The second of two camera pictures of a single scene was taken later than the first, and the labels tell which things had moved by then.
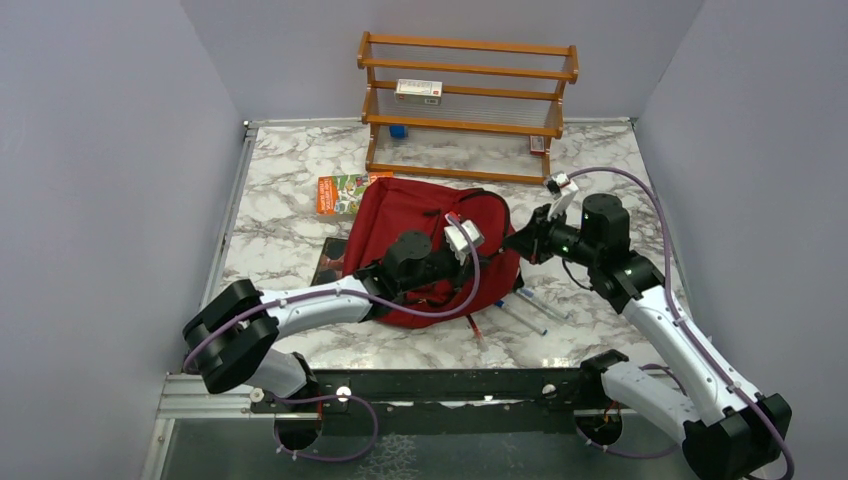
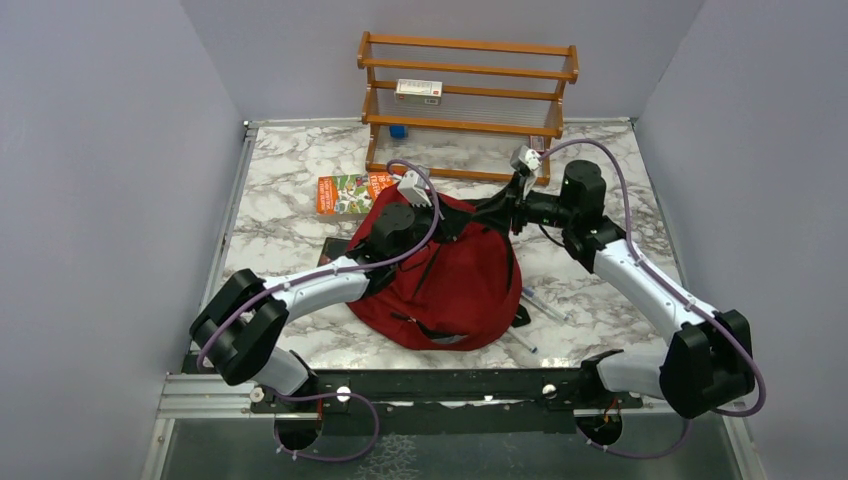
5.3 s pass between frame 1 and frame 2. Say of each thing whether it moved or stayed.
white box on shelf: stayed
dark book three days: stayed
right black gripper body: moved
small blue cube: stayed
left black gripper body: moved
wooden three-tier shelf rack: stayed
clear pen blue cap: stayed
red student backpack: moved
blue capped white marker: moved
